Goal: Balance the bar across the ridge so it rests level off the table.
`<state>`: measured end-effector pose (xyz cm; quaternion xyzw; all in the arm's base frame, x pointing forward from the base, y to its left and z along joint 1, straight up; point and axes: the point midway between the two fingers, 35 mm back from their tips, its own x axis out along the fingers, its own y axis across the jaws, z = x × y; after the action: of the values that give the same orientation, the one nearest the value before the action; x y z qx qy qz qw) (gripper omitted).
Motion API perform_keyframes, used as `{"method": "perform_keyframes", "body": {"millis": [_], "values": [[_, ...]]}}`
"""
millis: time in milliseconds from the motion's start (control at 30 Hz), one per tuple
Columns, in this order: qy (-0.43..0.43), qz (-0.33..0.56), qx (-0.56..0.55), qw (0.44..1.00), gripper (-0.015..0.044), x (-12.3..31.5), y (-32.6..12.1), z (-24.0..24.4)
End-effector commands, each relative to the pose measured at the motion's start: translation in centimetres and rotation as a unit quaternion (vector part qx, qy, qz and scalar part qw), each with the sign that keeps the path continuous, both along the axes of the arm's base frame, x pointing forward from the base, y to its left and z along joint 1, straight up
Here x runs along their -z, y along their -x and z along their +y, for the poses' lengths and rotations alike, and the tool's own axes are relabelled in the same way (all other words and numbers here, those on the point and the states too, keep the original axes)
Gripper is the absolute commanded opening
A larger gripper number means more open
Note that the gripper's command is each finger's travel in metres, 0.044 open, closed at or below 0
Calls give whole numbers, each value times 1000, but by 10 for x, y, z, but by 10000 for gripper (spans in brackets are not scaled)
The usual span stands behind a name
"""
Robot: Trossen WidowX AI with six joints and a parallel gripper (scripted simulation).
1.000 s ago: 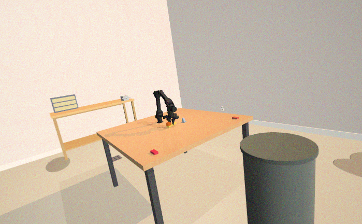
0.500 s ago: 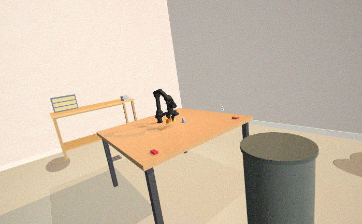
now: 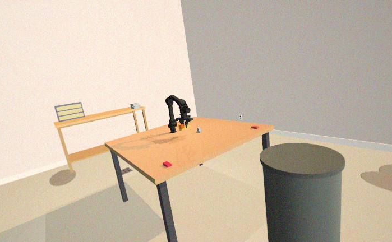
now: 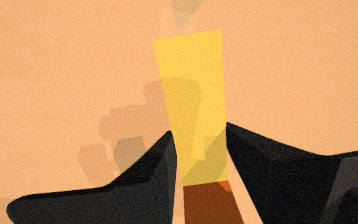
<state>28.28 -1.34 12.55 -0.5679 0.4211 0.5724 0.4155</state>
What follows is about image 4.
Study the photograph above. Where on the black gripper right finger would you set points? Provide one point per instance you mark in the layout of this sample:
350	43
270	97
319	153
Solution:
289	185

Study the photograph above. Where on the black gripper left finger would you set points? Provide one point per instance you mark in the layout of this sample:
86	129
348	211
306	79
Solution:
142	194

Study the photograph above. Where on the yellow bar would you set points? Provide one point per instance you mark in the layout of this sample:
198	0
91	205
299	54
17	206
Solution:
192	76

